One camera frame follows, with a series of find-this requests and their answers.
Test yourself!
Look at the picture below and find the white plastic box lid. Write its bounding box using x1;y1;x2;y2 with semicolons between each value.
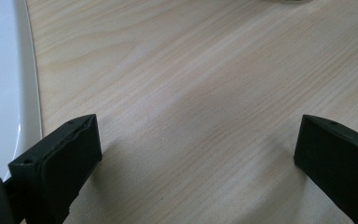
0;0;43;180

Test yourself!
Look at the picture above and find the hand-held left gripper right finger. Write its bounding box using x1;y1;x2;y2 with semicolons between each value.
293;114;358;224

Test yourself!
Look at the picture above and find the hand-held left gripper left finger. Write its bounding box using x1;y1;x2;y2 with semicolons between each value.
7;113;103;224

